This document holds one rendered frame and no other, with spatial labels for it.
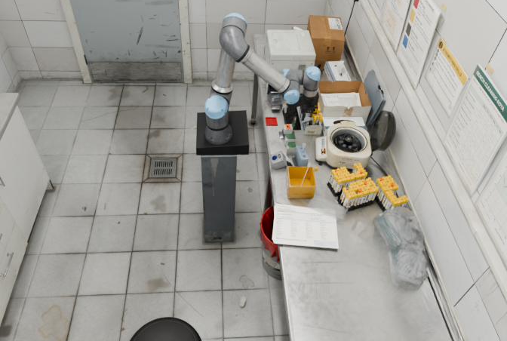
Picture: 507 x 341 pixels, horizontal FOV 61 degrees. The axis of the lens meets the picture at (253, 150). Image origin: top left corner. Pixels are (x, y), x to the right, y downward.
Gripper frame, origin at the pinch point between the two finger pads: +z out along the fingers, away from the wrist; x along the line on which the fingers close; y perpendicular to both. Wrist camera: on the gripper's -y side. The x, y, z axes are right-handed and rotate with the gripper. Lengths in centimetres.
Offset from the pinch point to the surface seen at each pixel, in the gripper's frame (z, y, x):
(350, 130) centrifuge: 0.1, 27.2, -7.3
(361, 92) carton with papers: 2, 43, 28
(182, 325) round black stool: 34, -64, -97
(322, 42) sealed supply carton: -4, 26, 75
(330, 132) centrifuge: -0.2, 15.5, -9.2
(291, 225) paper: 10, -13, -62
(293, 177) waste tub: 9.6, -7.7, -32.7
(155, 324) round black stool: 34, -77, -96
